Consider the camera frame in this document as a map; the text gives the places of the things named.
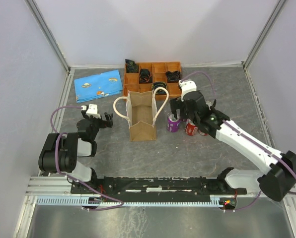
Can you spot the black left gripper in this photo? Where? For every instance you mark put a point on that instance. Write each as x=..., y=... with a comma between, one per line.
x=105, y=124

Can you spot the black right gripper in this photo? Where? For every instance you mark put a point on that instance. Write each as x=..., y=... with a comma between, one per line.
x=177, y=104

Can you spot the red can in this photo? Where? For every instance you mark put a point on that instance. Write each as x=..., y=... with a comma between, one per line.
x=202, y=133
x=190, y=128

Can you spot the purple can front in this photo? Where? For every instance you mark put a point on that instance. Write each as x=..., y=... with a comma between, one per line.
x=209, y=104

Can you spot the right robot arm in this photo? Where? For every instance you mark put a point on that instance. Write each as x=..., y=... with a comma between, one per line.
x=278, y=169

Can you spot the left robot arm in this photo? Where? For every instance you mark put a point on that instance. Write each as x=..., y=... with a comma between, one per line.
x=60, y=153

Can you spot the dark rolled tie bottom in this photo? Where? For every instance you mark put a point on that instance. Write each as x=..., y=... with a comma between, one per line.
x=157, y=85

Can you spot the dark rolled tie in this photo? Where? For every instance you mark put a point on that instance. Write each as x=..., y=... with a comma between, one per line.
x=131, y=66
x=173, y=76
x=157, y=85
x=145, y=76

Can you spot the dark rolled tie right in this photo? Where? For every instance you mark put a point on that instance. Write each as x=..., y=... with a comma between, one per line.
x=173, y=76

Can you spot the blue patterned folded cloth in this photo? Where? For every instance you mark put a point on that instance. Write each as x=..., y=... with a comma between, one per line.
x=98, y=86

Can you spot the dark rolled tie middle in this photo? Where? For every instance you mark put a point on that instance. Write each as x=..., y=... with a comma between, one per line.
x=145, y=76

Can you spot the orange wooden compartment tray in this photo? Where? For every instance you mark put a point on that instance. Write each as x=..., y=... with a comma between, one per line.
x=158, y=70

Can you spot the dark rolled tie top left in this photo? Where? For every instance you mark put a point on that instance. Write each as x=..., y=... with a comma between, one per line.
x=131, y=66

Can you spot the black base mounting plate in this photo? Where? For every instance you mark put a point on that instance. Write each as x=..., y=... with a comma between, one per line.
x=150, y=190

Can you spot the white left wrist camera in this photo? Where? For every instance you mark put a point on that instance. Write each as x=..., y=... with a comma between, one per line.
x=91, y=110

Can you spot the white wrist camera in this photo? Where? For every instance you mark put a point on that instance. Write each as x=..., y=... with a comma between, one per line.
x=91, y=110
x=187, y=86

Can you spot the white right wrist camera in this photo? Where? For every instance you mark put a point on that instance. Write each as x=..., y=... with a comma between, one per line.
x=187, y=86

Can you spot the light blue cable duct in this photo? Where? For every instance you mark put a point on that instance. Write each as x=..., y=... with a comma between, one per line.
x=87, y=202

